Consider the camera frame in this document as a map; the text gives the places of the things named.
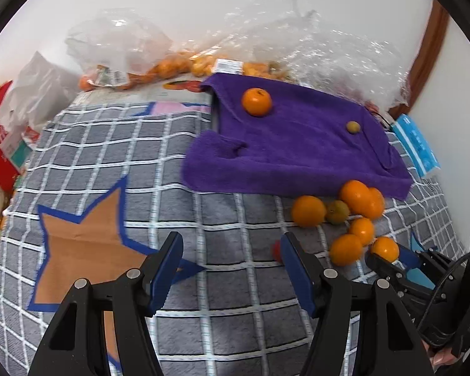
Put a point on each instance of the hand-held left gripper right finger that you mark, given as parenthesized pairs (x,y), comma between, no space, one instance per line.
(297,278)

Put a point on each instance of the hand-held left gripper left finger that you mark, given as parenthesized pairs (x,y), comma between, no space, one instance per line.
(166,272)

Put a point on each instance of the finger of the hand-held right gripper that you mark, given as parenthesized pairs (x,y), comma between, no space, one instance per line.
(384,267)
(427,257)

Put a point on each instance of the small orange mandarin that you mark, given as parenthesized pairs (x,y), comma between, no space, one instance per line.
(362,230)
(385,247)

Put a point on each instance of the red cherry tomato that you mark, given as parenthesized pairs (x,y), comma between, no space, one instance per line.
(276,251)

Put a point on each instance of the large orange mandarin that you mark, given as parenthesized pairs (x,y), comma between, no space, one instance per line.
(308,211)

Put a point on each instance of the small yellow-green fruit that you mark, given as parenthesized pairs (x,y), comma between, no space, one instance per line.
(338,212)

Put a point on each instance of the person's right hand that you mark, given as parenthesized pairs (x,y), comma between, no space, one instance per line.
(440,359)

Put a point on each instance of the grey checked blanket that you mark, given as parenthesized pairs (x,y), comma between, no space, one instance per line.
(227,321)

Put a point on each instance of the blue tissue pack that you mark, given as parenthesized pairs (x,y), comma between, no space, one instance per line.
(417,145)

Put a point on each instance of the purple towel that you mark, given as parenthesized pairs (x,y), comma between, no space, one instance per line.
(297,145)

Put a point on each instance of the small brown-green fruit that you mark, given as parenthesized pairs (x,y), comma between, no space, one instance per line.
(353,127)

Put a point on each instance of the orange mandarin with stem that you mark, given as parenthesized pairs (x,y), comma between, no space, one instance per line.
(256,102)

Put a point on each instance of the printed fruit box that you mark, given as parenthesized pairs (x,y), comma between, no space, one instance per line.
(172,88)

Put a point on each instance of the white plastic bag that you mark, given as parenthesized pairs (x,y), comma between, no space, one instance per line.
(35,90)

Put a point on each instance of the large crumpled clear bag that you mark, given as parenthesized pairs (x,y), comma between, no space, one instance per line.
(266,19)

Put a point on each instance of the brown wooden door frame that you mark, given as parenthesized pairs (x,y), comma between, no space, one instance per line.
(431,47)

